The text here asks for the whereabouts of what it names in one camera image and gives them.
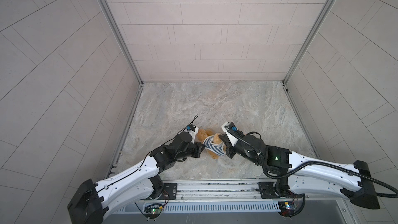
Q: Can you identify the tan plush teddy bear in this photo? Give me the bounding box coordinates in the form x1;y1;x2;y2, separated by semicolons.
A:
197;129;226;159

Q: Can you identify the blue white striped knit sweater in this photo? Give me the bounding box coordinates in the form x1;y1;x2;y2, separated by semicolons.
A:
203;133;226;159

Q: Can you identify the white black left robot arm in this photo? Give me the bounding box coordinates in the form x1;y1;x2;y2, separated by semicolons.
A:
67;125;205;224

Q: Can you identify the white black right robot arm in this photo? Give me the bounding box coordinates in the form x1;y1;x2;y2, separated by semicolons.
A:
219;133;380;209

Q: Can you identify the right green circuit board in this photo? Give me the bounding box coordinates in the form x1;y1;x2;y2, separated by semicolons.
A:
278;201;296;216

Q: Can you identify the green circuit board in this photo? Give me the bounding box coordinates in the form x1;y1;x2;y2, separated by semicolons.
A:
144;203;164;219
278;201;296;216

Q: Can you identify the white ventilation grille strip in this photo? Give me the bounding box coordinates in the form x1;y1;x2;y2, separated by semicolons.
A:
114;201;280;214

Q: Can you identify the left green circuit board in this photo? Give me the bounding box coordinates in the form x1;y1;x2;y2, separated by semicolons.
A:
144;203;164;219

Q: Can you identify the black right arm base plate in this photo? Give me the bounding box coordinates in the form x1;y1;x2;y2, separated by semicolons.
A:
256;180;303;199

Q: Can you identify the thin black left camera cable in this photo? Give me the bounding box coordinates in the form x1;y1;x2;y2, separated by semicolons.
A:
136;114;199;169

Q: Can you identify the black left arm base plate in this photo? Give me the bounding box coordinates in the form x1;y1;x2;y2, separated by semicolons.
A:
147;183;178;200

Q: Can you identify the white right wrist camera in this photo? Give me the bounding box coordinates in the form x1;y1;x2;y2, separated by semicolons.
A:
221;122;245;147

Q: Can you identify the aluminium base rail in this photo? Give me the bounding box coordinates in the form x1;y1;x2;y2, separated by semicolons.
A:
124;178;327;204

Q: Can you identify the black corrugated cable conduit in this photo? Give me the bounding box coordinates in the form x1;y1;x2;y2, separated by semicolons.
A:
228;127;398;199

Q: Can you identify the aluminium left corner post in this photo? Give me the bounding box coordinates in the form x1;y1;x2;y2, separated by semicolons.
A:
97;0;144;87

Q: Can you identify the aluminium corner post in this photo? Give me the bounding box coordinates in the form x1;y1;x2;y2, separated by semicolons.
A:
282;0;336;87
97;0;144;87

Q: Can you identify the aluminium right corner post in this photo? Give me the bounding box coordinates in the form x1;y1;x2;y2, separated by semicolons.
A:
282;0;336;87

